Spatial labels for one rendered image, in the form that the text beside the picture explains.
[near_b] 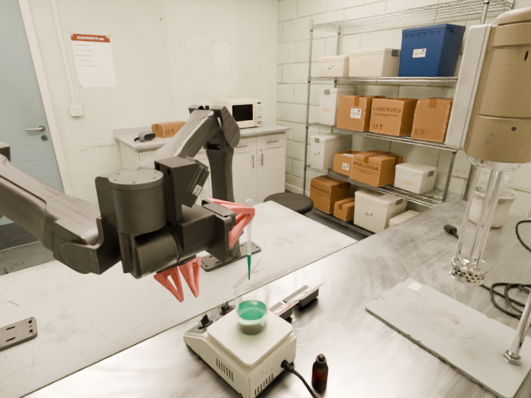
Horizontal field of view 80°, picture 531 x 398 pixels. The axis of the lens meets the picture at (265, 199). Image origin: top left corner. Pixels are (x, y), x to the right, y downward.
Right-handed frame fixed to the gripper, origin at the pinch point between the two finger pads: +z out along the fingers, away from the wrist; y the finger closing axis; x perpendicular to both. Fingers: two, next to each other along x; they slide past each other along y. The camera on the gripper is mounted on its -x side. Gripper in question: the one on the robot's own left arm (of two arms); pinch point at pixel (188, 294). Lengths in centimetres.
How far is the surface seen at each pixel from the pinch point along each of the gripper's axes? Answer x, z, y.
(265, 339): -4.9, 10.6, 13.9
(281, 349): -3.7, 13.6, 15.7
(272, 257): 37.3, 4.3, 9.7
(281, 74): 335, -154, 26
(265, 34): 315, -197, 26
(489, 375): 5, 32, 49
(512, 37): -4, -22, 66
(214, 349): -6.1, 9.5, 4.7
